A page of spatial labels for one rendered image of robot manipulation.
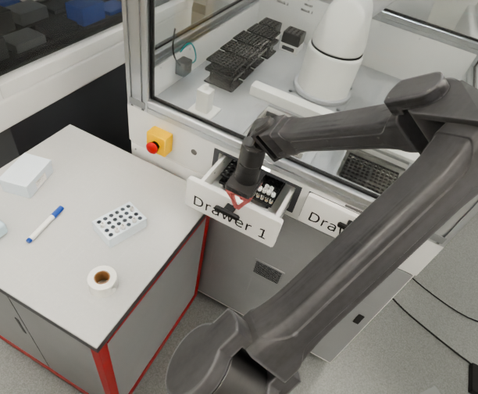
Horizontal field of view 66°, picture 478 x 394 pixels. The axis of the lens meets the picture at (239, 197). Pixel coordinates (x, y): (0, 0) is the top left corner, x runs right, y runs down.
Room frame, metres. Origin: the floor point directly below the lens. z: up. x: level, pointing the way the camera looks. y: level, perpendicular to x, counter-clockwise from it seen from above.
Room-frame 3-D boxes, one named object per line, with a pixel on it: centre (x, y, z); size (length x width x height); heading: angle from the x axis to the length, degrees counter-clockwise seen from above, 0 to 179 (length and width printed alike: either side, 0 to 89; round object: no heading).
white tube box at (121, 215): (0.63, 0.31, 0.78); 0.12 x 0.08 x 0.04; 146
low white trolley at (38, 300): (0.66, 0.45, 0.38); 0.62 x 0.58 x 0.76; 73
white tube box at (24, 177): (0.72, 0.64, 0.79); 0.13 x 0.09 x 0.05; 178
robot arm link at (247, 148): (0.66, -0.01, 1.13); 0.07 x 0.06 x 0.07; 173
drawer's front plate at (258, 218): (0.69, 0.01, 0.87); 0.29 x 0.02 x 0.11; 73
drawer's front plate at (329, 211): (0.74, -0.33, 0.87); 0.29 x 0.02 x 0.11; 73
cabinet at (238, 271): (1.28, -0.21, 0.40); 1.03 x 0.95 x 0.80; 73
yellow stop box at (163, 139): (0.91, 0.29, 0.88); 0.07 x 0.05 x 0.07; 73
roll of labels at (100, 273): (0.44, 0.28, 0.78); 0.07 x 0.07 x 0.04
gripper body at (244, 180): (0.65, -0.01, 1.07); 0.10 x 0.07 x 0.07; 164
